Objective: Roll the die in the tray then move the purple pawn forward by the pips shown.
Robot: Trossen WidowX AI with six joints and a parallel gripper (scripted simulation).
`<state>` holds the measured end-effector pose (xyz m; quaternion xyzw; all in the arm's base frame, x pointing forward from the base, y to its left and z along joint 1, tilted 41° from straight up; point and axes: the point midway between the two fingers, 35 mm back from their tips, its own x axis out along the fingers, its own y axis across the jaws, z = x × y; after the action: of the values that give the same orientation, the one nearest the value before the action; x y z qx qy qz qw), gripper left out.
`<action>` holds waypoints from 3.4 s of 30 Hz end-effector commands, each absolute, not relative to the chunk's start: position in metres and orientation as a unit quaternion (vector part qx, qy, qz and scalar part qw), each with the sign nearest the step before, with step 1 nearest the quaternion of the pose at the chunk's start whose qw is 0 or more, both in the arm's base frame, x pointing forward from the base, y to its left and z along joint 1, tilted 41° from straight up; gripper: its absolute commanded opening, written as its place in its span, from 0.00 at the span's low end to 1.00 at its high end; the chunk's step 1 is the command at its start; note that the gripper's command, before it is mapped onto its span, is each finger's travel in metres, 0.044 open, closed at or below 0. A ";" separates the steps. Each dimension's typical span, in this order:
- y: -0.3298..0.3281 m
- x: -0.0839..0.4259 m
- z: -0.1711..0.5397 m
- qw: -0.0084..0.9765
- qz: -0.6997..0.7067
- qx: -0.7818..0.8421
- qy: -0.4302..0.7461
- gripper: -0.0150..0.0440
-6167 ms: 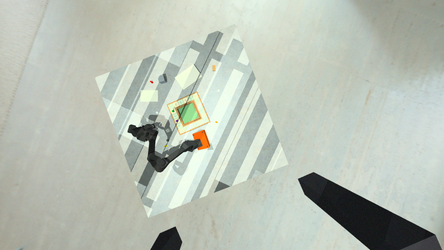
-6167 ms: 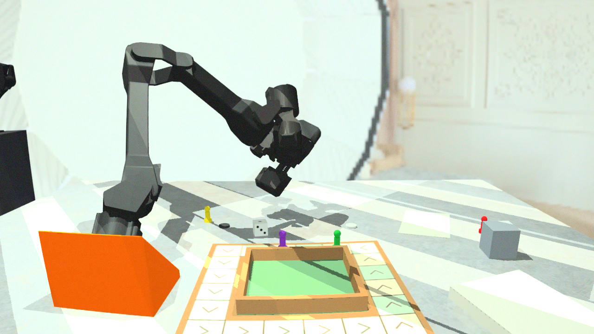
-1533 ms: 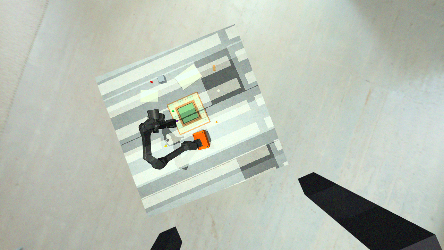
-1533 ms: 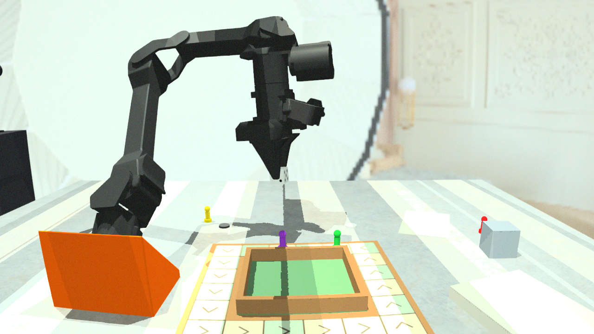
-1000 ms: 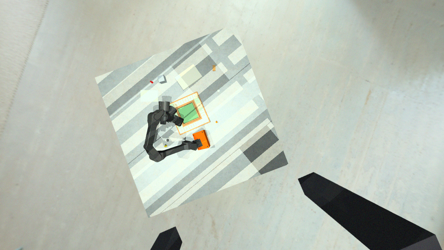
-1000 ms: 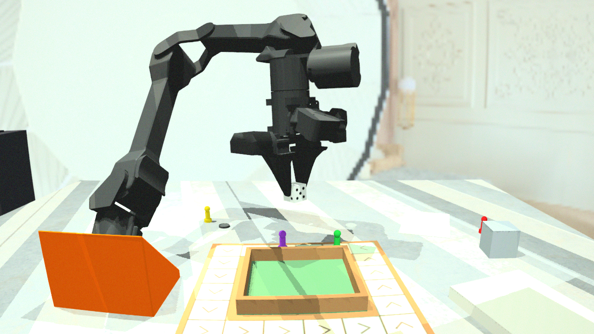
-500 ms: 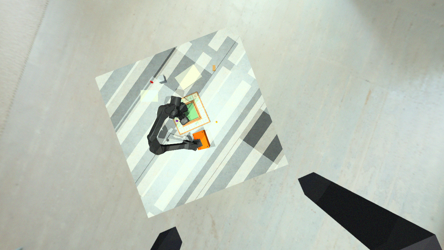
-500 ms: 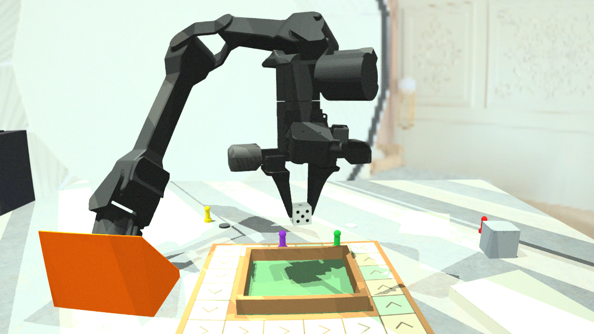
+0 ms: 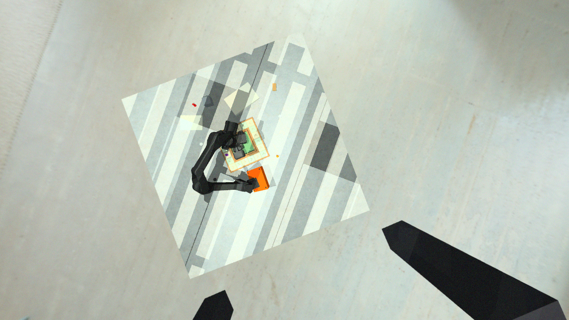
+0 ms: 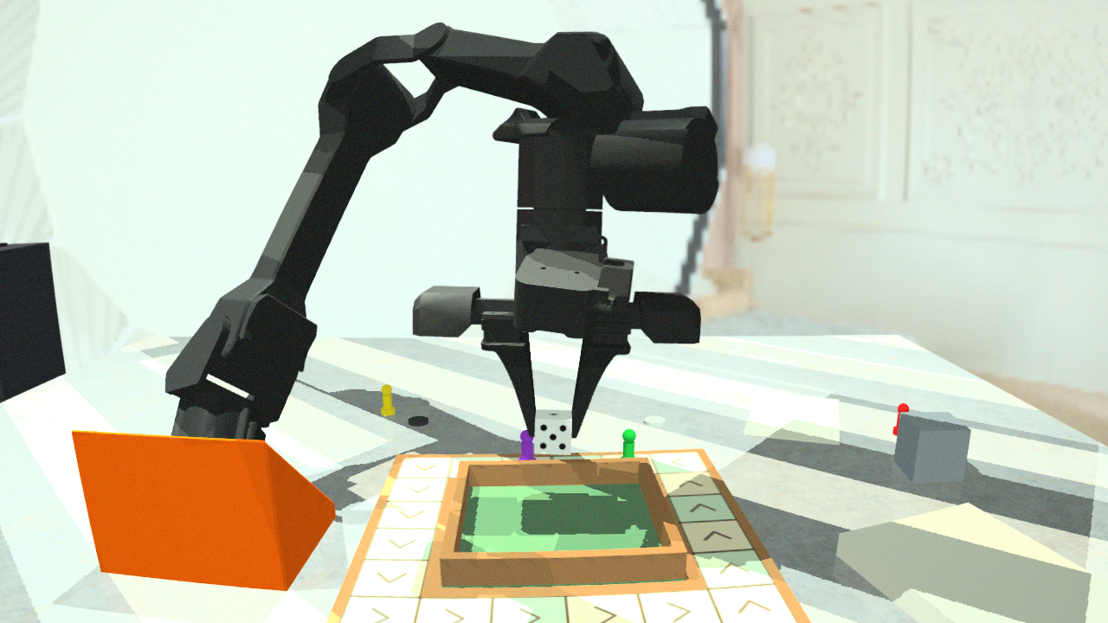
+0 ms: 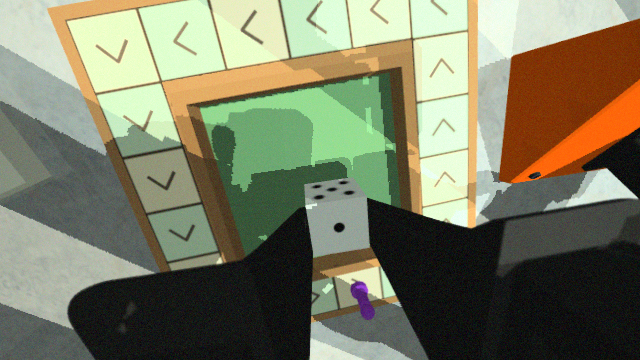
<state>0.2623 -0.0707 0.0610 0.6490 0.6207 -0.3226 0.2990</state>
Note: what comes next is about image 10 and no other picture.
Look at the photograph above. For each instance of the purple pawn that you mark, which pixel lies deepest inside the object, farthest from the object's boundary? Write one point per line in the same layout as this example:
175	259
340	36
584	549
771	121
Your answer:
526	446

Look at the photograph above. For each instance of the green game pawn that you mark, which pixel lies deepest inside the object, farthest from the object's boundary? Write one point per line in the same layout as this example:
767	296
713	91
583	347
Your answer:
628	443

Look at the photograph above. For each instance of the yellow pawn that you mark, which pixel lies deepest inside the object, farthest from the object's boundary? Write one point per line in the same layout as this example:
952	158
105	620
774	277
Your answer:
387	401

